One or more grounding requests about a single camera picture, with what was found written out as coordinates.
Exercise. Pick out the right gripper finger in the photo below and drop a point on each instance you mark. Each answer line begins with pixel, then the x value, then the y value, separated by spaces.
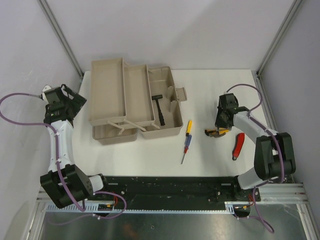
pixel 227 126
pixel 218 125

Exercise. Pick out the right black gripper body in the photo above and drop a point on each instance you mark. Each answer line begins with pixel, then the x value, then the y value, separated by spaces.
pixel 220 116

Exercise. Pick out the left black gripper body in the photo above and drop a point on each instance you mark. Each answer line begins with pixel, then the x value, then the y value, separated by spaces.
pixel 68 103

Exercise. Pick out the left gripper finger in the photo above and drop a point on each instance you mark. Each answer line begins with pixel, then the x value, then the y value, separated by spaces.
pixel 68 93
pixel 76 105

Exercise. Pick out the beige plastic tool box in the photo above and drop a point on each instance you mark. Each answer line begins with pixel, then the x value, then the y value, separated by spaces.
pixel 121 105

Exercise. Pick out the black rubber mallet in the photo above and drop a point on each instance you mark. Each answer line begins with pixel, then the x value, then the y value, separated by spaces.
pixel 156 98

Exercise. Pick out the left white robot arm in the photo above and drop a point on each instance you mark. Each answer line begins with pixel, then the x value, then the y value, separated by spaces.
pixel 65 183

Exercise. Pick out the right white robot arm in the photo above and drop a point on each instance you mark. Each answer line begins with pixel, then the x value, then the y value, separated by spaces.
pixel 274 156

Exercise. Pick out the yellow black utility knife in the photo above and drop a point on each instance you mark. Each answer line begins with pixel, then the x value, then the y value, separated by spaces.
pixel 212 132

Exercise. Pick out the red folding utility knife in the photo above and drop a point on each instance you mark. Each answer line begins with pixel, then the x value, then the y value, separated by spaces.
pixel 239 142

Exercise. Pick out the blue red handled screwdriver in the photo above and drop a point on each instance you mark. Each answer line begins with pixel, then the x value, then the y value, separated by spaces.
pixel 186 147

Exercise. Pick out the right aluminium frame post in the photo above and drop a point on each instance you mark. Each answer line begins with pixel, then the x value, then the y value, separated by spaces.
pixel 280 34

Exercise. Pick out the aluminium frame post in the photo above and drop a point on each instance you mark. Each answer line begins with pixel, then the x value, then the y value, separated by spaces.
pixel 280 34
pixel 50 16

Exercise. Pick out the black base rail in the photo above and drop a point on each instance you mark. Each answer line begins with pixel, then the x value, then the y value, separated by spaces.
pixel 177 193

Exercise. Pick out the white slotted cable duct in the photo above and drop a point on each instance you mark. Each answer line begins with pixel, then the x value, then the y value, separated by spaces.
pixel 101 208

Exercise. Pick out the left aluminium frame post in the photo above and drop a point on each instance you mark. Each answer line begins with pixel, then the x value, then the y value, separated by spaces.
pixel 50 16

